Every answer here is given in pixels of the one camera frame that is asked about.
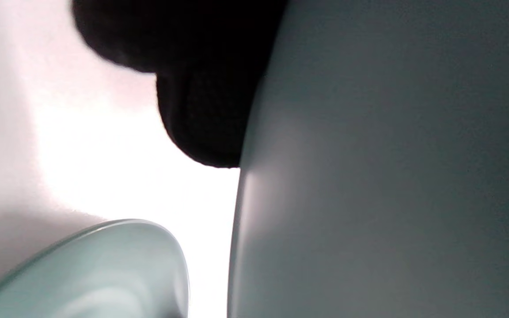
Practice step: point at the person's left hand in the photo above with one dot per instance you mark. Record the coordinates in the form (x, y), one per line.
(201, 66)

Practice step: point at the teal round plate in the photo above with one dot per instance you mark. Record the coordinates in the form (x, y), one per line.
(95, 274)
(378, 176)

